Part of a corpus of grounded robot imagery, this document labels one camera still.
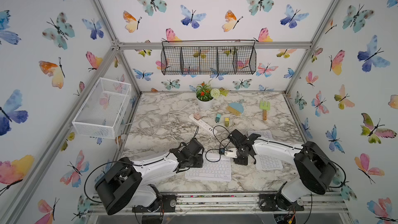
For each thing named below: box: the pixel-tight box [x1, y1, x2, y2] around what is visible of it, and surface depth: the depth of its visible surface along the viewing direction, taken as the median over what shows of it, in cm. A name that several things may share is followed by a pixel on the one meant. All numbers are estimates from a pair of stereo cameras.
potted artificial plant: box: [195, 78, 230, 110], surface depth 103 cm
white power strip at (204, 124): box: [188, 113, 218, 135], surface depth 103 cm
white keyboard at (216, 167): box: [185, 152, 232, 182], surface depth 85 cm
